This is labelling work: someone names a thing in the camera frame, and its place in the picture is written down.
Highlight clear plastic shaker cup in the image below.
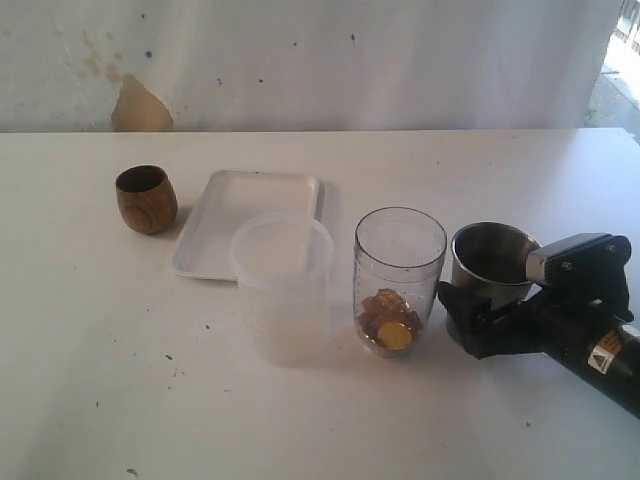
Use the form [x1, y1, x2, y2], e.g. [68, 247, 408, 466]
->
[353, 207, 447, 358]

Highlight brown wooden cubes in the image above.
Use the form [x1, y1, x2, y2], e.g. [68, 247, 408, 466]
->
[358, 288, 424, 339]

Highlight stainless steel cup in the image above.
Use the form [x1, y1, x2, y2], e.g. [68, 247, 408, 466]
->
[448, 222, 541, 359]

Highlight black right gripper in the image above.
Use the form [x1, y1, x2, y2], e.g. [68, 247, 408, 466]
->
[437, 233, 634, 356]

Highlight white rectangular tray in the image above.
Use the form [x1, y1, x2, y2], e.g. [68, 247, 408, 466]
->
[169, 170, 333, 281]

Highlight translucent plastic measuring cup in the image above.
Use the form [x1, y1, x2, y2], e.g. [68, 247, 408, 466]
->
[230, 212, 334, 367]

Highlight gold coin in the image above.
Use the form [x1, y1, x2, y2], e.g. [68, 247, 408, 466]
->
[377, 321, 413, 351]

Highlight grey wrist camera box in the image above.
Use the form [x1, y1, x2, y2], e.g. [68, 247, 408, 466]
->
[525, 233, 596, 285]

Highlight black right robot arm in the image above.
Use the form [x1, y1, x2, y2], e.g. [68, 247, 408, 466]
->
[438, 233, 639, 415]

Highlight brown wooden cup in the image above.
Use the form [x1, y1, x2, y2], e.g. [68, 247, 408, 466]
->
[115, 165, 178, 235]

